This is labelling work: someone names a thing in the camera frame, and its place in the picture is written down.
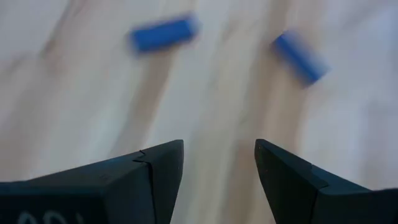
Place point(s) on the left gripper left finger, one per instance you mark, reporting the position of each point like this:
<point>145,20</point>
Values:
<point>130,186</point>

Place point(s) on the blue rectangular block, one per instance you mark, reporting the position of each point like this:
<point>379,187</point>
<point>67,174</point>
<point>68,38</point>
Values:
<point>163,34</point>
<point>300,57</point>

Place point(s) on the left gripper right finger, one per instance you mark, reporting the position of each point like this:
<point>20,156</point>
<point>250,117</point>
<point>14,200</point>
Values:
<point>295,193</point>

